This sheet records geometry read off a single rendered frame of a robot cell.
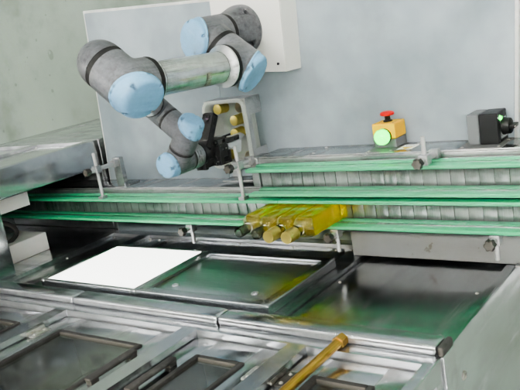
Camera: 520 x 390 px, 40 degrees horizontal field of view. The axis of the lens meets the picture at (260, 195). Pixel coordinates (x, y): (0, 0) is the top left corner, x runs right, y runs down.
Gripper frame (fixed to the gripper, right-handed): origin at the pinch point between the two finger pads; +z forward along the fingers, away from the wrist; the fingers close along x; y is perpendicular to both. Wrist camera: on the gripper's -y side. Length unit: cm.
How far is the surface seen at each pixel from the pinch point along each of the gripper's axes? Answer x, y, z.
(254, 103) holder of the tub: 7.7, -8.9, 2.8
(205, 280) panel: 11, 35, -39
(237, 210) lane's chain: 0.7, 23.7, -7.4
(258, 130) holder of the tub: 7.4, -0.1, 2.7
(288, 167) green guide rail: 28.2, 8.5, -14.2
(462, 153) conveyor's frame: 77, 8, -7
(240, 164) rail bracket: 11.8, 6.8, -15.3
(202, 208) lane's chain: -14.1, 23.2, -7.4
